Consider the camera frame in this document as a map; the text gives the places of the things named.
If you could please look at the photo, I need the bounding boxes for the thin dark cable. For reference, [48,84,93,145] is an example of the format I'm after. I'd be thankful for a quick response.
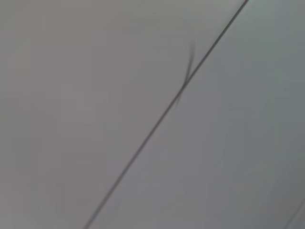
[82,0,250,229]

